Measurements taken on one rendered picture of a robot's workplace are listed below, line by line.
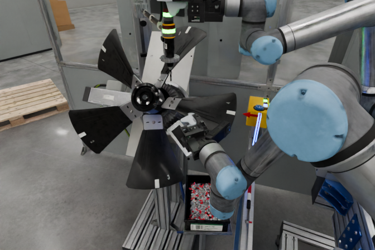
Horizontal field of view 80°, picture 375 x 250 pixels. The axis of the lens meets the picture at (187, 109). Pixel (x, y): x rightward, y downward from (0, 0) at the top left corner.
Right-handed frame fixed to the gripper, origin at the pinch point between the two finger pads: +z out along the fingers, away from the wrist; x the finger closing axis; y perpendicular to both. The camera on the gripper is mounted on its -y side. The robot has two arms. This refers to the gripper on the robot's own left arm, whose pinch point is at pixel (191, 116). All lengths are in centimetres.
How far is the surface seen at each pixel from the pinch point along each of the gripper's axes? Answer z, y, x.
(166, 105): 10.3, 6.8, -1.8
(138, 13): 68, 2, -29
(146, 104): 10.6, 14.4, -4.6
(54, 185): 106, 103, 105
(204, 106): 2.3, -6.4, -1.0
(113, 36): 37.9, 18.8, -25.8
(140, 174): -3.2, 24.2, 16.4
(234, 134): 54, -50, 68
